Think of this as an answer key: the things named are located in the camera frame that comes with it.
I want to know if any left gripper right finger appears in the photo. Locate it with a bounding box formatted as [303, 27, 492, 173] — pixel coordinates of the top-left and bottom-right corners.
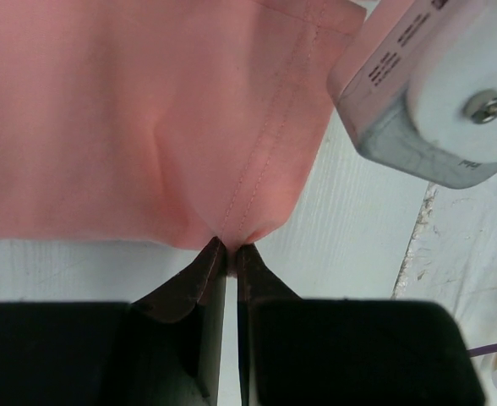
[236, 245, 485, 405]

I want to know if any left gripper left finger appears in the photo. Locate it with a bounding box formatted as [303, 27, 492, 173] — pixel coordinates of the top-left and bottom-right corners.
[0, 239, 227, 405]

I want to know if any pink t shirt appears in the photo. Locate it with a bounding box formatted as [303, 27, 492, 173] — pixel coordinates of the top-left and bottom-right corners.
[0, 1, 366, 250]

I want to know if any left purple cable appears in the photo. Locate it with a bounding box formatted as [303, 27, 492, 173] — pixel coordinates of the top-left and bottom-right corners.
[467, 341, 497, 359]

